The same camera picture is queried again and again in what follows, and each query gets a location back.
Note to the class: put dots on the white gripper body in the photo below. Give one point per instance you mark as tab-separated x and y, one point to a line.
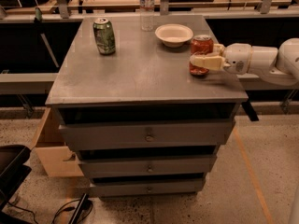
237	58

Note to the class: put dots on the red coke can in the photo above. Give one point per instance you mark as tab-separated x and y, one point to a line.
201	44

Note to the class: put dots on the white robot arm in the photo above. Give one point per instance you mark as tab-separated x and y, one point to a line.
278	66

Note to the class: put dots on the top grey drawer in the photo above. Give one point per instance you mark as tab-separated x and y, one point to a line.
138	135

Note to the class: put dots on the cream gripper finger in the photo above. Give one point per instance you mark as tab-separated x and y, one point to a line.
219	48
215	63

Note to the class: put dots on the wooden background workbench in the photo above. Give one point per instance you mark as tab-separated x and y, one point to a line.
51	5

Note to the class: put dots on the open cardboard box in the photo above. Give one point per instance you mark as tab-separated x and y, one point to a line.
55	156

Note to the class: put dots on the clear plastic water bottle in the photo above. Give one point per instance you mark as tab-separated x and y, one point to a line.
147	14

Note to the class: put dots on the grey drawer cabinet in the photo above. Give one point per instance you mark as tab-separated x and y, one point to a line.
142	82

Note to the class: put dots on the black bin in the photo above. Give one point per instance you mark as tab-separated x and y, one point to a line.
13	170

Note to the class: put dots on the white paper bowl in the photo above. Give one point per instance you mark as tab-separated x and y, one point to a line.
174	35

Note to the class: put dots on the grey drawer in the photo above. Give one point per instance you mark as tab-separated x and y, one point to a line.
138	135
147	188
147	166

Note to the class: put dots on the black flat floor device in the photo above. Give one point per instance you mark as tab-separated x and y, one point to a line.
78	210

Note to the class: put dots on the green soda can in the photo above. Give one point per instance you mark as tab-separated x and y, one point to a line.
104	36

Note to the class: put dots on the bottom grey drawer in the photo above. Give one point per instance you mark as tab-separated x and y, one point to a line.
147	188

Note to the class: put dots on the middle grey drawer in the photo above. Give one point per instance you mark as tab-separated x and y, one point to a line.
147	166

